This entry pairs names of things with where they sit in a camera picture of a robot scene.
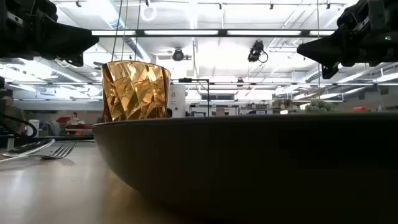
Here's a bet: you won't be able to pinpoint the black overhead frame beam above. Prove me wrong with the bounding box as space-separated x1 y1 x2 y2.
91 29 338 39

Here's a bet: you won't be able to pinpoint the dark plastic serving tray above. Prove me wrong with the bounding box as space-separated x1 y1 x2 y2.
92 112 398 224

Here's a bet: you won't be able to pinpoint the green plant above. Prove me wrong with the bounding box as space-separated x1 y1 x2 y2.
304 99 338 113

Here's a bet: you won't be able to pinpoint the silver metal fork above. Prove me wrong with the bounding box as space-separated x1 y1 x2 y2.
40 142 78 161

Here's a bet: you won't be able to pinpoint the black looped cable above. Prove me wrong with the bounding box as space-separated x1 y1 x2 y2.
0 113 38 139

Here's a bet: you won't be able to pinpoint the red shelf items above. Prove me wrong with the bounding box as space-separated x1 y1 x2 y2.
55 116 93 136

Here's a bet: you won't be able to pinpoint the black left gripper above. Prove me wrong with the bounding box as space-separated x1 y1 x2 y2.
0 0 100 68

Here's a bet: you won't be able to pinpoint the black round ceiling device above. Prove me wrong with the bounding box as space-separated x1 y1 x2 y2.
172 48 192 62

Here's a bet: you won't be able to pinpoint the white ring lamp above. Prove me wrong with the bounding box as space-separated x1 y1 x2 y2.
140 4 157 22

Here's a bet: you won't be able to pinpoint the thin hanging cable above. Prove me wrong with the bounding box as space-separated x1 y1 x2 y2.
111 0 124 62
316 0 321 100

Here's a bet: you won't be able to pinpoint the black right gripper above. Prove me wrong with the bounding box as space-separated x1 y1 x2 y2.
297 0 398 80

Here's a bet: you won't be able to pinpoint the white cabinet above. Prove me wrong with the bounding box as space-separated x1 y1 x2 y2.
169 85 187 118

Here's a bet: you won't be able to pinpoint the white container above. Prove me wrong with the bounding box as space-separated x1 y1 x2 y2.
26 119 40 138

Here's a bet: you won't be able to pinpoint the black overhead camera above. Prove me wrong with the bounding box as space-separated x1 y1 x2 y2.
248 39 269 63

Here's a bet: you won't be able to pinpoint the silver metal spoon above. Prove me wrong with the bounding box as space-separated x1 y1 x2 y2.
0 138 56 163

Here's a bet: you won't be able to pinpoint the seated person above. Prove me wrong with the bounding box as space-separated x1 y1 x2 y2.
0 95 27 135

